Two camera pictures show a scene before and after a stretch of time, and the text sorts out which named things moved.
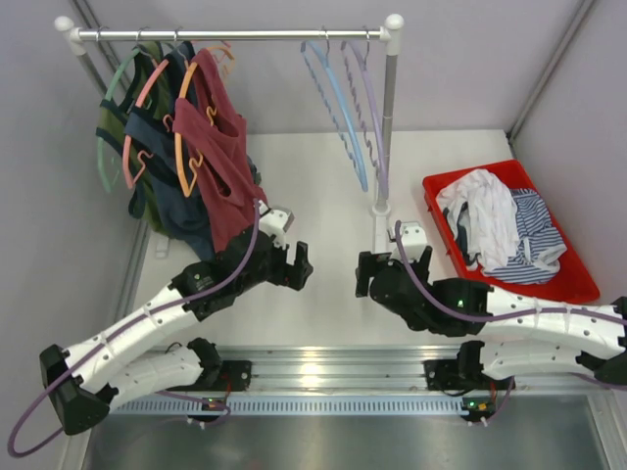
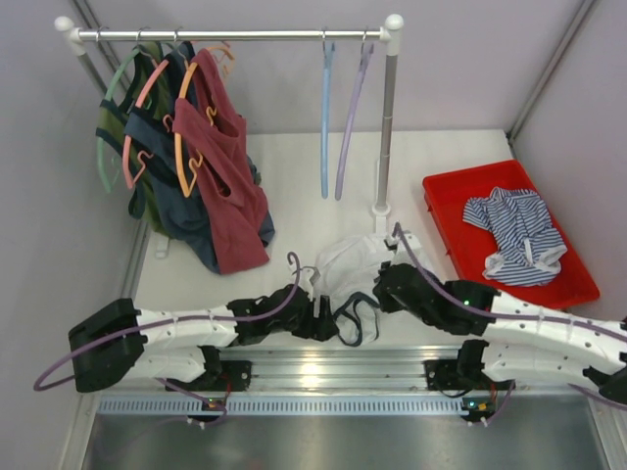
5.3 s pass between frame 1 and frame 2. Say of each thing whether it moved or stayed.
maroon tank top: stayed
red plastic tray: moved
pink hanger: stayed
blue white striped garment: stayed
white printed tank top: moved
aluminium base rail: stayed
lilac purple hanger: moved
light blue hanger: moved
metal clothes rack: stayed
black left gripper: moved
